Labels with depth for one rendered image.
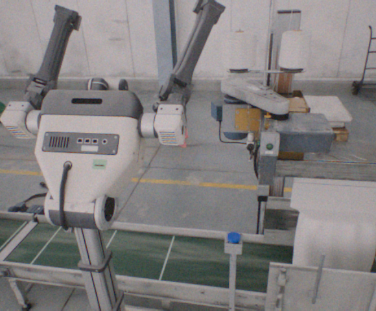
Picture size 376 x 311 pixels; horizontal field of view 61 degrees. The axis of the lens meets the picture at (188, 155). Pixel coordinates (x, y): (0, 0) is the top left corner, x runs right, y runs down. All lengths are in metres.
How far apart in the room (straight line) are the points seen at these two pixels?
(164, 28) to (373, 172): 5.05
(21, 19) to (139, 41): 2.53
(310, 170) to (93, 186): 1.04
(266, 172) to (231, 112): 0.45
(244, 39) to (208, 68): 5.12
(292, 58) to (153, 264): 1.41
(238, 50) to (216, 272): 1.25
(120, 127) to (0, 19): 7.29
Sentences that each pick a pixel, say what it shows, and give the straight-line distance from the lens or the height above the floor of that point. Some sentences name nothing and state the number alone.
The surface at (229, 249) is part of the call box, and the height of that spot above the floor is 0.80.
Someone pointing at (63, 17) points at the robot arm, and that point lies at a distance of 1.59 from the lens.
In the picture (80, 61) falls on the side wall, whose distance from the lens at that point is 7.51.
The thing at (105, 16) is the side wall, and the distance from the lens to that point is 7.08.
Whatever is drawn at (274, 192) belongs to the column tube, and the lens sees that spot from 2.15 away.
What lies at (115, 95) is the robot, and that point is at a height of 1.55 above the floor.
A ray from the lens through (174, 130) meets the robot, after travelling 1.09.
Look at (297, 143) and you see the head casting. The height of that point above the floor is 1.28.
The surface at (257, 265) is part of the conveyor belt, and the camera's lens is 2.09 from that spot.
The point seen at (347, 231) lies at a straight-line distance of 1.83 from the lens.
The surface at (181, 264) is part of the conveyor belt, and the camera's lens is 2.09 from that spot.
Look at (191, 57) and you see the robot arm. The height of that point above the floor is 1.64.
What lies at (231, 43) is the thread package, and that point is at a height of 1.65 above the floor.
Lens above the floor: 1.88
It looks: 27 degrees down
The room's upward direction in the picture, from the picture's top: 3 degrees counter-clockwise
